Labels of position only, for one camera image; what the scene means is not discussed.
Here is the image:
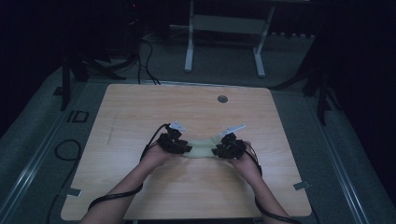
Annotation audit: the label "black looped floor cable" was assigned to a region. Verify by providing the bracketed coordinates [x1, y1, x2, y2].
[46, 138, 83, 224]

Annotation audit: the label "dark equipment rack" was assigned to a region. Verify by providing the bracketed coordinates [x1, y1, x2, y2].
[122, 0, 145, 64]

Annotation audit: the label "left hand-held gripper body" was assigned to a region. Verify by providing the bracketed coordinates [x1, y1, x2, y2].
[156, 120, 189, 155]

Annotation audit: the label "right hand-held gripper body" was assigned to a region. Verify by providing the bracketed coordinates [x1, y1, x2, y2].
[219, 123, 248, 160]

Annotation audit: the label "beige sock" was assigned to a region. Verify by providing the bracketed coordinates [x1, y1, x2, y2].
[182, 135, 224, 160]

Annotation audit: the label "black floor stand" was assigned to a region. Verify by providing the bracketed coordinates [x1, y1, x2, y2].
[270, 59, 344, 127]
[52, 50, 127, 112]

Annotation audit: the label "grey tape piece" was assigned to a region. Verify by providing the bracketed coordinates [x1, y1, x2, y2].
[292, 180, 312, 191]
[65, 188, 83, 198]

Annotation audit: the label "person's right hand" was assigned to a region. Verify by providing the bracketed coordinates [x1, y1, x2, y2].
[228, 141, 263, 181]

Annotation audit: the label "black hanging cables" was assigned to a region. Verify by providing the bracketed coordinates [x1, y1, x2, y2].
[135, 35, 162, 86]

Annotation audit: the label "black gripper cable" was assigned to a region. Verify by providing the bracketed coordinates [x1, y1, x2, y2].
[242, 141, 303, 224]
[88, 123, 172, 212]

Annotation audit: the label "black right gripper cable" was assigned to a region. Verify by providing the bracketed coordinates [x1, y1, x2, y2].
[242, 141, 303, 224]

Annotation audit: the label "metal floor rail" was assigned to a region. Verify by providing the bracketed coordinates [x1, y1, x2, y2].
[0, 92, 82, 224]
[303, 94, 372, 224]

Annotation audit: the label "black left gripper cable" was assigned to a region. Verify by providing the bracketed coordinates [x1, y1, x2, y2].
[88, 123, 172, 212]

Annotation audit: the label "white metal stand frame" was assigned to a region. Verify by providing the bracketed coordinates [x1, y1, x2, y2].
[169, 0, 277, 78]

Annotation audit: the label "person's left hand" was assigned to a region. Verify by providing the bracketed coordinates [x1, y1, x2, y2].
[139, 143, 176, 171]

